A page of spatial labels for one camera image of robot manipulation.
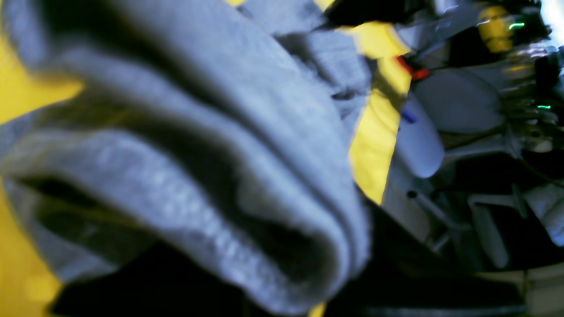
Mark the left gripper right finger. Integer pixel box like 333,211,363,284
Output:
326,200,526,317

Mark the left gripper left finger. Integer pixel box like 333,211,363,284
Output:
51,243,265,317

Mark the grey t-shirt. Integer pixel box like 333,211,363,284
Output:
0,0,373,315

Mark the white rounded chair shell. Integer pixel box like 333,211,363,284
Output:
395,93,445,179

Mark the red black clamp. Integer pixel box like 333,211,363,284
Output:
396,55,431,82

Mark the yellow table cloth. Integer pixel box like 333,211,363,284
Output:
0,0,412,317

